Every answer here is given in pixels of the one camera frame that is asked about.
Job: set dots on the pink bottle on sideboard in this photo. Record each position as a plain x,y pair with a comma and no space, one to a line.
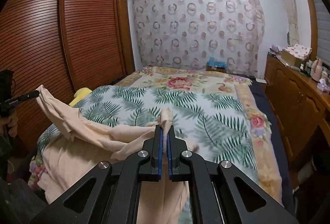
316,70

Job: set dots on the grey window roller blind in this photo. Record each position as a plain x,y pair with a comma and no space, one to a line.
323,25

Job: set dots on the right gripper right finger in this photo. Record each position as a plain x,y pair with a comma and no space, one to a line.
177,170

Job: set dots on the yellow plush toy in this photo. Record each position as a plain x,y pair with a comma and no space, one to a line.
79,95

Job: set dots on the peach towel on bed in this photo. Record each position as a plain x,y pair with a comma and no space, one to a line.
67,161

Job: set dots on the brown louvered wardrobe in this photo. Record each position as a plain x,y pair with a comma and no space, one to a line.
65,45

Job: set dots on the wooden sideboard cabinet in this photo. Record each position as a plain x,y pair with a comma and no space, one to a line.
301,111

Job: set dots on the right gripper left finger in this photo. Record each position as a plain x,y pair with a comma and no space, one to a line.
150,169

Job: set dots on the green leaf print blanket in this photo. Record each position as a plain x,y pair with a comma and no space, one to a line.
113,122

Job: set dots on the beige small garment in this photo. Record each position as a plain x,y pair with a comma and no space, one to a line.
121,140

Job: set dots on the dark blue bed sheet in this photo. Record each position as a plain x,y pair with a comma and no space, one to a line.
265,107

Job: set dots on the floral cloth on box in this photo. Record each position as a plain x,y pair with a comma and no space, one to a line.
298,51

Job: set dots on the blue item on box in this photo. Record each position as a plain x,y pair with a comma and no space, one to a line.
216,65

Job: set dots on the circle pattern lace curtain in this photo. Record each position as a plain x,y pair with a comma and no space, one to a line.
188,33

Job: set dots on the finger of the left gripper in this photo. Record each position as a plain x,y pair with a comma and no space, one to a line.
15,101

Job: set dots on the person's left hand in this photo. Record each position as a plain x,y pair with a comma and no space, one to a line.
13,124

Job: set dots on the floral rose bedspread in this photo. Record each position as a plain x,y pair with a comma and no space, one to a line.
215,86

